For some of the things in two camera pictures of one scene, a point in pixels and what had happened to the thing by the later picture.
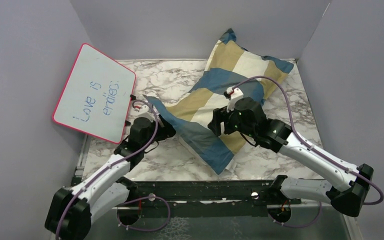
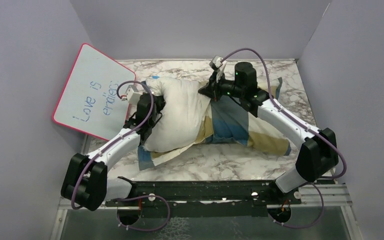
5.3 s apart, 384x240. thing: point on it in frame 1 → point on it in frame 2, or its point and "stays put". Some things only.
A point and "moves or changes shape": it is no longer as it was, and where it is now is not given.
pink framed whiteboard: x=96 y=96 stays put
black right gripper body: x=231 y=122 → x=220 y=86
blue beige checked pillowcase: x=230 y=63 moves or changes shape
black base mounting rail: x=161 y=193 stays put
